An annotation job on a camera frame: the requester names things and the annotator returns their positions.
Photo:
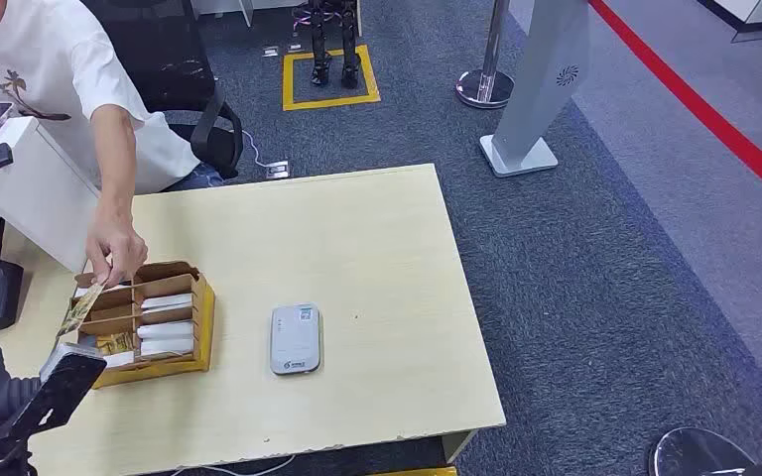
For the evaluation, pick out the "person's left hand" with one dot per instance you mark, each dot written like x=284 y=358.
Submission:
x=117 y=249

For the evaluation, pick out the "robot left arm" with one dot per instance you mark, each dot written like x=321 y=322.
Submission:
x=16 y=397

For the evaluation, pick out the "person's left forearm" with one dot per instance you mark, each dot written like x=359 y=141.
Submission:
x=115 y=164

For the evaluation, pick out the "cardboard card organizer box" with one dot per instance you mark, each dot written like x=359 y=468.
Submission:
x=203 y=328

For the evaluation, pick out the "grey white card reader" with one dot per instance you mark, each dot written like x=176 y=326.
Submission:
x=295 y=338

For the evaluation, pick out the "person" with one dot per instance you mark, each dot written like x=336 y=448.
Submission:
x=59 y=52

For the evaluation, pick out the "white counter box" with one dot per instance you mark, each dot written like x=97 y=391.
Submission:
x=39 y=190

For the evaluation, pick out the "silver floor socket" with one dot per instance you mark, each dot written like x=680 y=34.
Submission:
x=277 y=170

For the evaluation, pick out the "black office chair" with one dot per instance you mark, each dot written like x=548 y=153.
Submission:
x=157 y=52

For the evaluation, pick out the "small floor socket plate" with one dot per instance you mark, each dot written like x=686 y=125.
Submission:
x=270 y=51
x=294 y=47

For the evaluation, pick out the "white desk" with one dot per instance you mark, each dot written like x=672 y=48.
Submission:
x=246 y=10

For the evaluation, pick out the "black humanoid robot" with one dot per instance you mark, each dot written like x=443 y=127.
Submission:
x=318 y=39

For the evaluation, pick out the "yellow floor tape outline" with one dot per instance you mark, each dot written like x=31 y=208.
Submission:
x=420 y=472

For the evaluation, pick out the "white table leg panel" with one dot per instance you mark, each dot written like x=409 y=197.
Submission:
x=456 y=447

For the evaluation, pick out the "grey kiosk stand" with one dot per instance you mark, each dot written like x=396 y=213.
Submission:
x=539 y=85

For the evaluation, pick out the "chrome round base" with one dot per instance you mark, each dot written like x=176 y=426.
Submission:
x=696 y=453

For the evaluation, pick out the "chrome stanchion post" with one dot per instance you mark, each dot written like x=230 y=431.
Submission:
x=486 y=89

